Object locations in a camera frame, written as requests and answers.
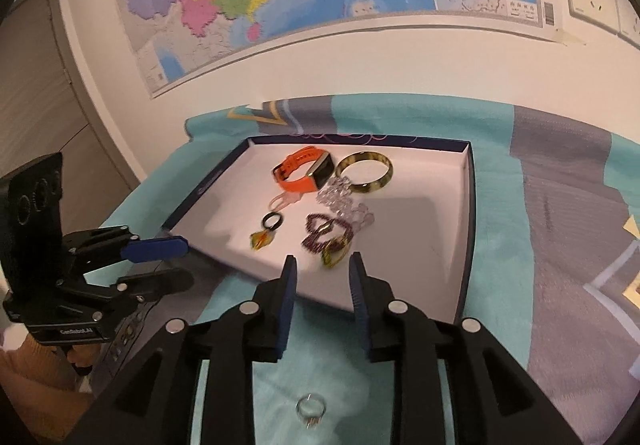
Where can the beige masking tape strip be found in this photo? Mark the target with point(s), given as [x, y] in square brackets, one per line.
[570, 37]

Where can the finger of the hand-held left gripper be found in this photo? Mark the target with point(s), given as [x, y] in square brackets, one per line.
[150, 249]
[165, 281]

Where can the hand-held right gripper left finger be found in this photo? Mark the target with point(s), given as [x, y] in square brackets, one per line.
[287, 305]

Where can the tortoiseshell bangle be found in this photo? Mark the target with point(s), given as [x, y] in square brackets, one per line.
[370, 187]

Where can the grey wooden door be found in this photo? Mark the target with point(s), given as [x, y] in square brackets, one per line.
[45, 100]

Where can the navy blue shallow box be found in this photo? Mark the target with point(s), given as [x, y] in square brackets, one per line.
[425, 225]

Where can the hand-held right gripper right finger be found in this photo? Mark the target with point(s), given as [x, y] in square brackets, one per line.
[357, 305]

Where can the person's left forearm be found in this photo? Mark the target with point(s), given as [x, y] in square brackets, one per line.
[30, 375]

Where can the pale pink ornament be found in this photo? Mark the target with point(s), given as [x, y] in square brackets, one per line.
[290, 199]

